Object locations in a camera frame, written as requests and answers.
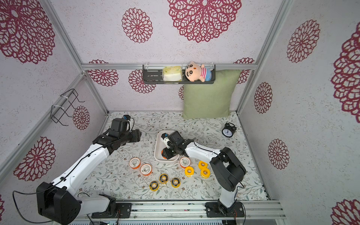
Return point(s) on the plush doll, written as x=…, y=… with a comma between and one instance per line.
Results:
x=195, y=72

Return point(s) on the green pillow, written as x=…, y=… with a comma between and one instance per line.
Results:
x=202, y=101

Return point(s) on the black wall shelf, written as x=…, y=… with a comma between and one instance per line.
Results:
x=154, y=76

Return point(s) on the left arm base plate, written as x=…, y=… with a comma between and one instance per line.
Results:
x=120, y=210

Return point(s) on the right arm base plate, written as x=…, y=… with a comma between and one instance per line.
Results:
x=218, y=210

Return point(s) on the white plastic storage box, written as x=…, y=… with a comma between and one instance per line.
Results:
x=159, y=146

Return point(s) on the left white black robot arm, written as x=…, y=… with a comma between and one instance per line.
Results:
x=58, y=200

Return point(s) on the yellow green sponge pack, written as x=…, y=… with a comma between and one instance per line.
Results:
x=172, y=74

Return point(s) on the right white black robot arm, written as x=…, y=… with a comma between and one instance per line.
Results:
x=226, y=167

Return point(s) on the black yellow tape roll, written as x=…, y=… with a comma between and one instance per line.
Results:
x=175, y=182
x=154, y=186
x=163, y=179

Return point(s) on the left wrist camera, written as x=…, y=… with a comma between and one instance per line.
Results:
x=120, y=127

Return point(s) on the black wire wall rack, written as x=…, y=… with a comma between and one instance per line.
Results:
x=68, y=98

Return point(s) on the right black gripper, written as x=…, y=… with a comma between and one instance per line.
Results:
x=171, y=146

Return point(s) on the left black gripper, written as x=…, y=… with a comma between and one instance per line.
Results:
x=136, y=136

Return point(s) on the black alarm clock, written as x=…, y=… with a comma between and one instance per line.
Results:
x=229, y=129

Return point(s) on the yellow tape roll top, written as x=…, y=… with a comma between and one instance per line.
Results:
x=202, y=165

